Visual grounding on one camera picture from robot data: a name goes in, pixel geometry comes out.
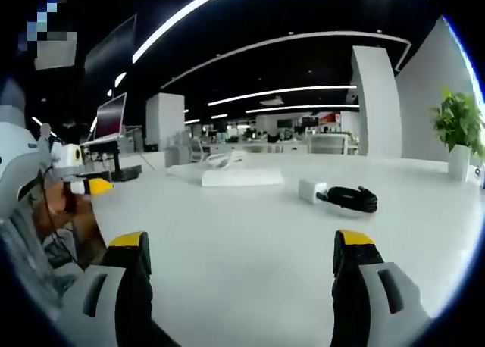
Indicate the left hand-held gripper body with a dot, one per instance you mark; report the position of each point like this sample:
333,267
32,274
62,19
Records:
66,155

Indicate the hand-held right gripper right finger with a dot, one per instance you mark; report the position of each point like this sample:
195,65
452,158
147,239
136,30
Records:
382,294

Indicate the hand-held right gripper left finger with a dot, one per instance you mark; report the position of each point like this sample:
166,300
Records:
96,286

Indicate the white charger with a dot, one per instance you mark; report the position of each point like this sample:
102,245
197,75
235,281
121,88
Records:
310,191

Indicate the white desk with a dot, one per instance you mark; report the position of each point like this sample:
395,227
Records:
242,256

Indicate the black laptop stand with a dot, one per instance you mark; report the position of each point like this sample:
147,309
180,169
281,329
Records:
117,165

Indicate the white worn device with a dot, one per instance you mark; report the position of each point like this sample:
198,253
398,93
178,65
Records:
17,161

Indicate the silver laptop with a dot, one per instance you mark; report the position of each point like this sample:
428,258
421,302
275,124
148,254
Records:
110,116

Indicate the person's grey clothing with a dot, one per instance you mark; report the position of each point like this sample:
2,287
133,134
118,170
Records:
26,263

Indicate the grey mesh office chair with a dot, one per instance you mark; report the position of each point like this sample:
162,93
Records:
329,143

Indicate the green potted plant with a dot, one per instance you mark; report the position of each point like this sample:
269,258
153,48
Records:
456,127

